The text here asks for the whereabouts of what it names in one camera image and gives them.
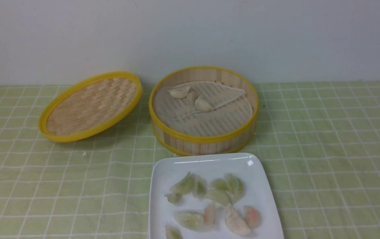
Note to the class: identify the green checkered tablecloth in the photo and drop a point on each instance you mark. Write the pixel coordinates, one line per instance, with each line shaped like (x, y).
(319, 144)

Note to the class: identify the white dumpling in steamer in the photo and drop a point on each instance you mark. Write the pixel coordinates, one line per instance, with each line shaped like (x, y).
(179, 92)

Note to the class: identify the pink dumpling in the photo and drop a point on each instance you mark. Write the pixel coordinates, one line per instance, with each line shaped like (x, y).
(209, 214)
(252, 217)

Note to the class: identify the yellow-rimmed bamboo steamer lid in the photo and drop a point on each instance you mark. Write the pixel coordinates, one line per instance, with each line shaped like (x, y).
(90, 107)

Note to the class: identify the white square plate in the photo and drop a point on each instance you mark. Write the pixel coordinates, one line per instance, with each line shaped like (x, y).
(245, 166)

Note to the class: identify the green dumpling plate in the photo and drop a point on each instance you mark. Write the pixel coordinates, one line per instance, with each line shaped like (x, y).
(190, 220)
(219, 196)
(237, 187)
(172, 232)

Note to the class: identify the green dumpling on plate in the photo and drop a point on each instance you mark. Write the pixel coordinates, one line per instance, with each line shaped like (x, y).
(184, 186)

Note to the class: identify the green dumpling plate right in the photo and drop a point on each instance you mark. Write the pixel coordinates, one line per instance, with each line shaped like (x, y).
(237, 187)

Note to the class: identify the white steamer liner cloth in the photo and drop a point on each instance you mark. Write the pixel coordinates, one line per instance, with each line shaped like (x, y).
(231, 109)

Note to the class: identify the green dumpling plate centre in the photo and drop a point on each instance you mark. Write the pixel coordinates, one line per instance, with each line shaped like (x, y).
(219, 196)

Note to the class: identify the green-tinted dumpling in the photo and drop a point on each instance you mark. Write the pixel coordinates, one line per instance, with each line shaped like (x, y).
(199, 187)

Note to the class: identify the green dumpling plate lower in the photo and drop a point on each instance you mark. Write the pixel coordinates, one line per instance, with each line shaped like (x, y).
(190, 220)

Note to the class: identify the yellow-rimmed bamboo steamer basket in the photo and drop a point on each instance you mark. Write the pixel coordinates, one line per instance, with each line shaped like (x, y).
(187, 145)

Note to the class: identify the small green dumpling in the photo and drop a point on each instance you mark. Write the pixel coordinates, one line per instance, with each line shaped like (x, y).
(173, 198)

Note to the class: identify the beige dumpling on plate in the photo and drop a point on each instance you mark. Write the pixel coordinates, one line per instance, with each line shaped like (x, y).
(235, 222)

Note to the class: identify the green dumpling plate bottom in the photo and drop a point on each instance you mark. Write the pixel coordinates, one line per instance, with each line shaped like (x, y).
(172, 232)

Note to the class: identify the pink dumpling on plate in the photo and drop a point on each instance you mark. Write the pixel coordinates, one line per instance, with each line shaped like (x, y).
(252, 217)

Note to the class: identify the pale dumpling in steamer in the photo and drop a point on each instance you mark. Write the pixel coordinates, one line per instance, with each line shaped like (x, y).
(202, 105)

